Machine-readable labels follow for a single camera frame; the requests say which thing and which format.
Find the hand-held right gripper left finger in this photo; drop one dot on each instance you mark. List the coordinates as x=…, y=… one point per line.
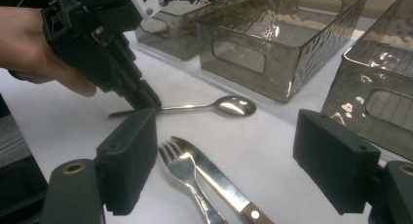
x=126, y=159

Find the smoky clear plastic bin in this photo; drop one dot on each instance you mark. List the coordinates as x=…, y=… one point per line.
x=357, y=91
x=246, y=78
x=175, y=39

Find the silver metal spoon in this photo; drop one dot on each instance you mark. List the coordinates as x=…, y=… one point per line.
x=235, y=105

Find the white table cover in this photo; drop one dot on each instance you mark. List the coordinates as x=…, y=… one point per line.
x=259, y=136

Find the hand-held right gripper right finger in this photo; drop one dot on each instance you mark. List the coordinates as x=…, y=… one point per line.
x=334, y=162

